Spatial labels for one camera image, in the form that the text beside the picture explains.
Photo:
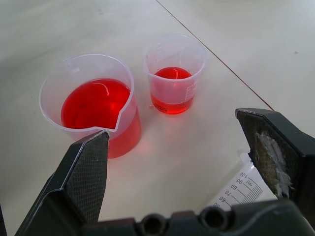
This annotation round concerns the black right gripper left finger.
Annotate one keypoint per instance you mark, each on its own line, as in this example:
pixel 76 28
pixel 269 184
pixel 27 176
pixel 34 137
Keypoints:
pixel 81 182

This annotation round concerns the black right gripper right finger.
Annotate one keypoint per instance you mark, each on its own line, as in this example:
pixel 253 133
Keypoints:
pixel 278 150

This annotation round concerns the clear graduated measuring cylinder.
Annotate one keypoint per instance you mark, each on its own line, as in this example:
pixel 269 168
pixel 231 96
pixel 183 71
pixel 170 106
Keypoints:
pixel 242 188

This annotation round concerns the large clear plastic beaker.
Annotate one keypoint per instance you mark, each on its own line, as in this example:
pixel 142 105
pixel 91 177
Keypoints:
pixel 97 103

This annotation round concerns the small clear plastic beaker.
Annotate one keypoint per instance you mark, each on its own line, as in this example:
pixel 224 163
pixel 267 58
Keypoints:
pixel 173 81

